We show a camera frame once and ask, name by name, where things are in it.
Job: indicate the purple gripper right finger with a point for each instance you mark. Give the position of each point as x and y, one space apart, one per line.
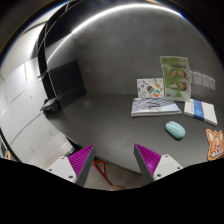
154 166

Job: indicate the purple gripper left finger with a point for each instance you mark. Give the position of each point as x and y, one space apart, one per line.
74 168

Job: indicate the teal computer mouse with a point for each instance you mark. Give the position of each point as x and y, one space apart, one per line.
175 129

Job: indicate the orange corgi mouse pad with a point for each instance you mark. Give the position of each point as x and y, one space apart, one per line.
216 144

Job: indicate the grey striped book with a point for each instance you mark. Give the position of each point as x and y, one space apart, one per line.
153 107

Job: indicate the black bag on floor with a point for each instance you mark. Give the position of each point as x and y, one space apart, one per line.
50 107

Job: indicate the white cartoon picture card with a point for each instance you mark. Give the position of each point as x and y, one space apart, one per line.
150 88

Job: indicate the white and blue book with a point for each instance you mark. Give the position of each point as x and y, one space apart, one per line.
201 110

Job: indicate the green standing menu card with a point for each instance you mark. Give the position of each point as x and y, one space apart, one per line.
177 78

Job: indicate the red table leg frame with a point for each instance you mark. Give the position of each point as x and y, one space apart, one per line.
102 170

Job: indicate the white wall papers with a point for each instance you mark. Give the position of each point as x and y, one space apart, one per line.
204 80

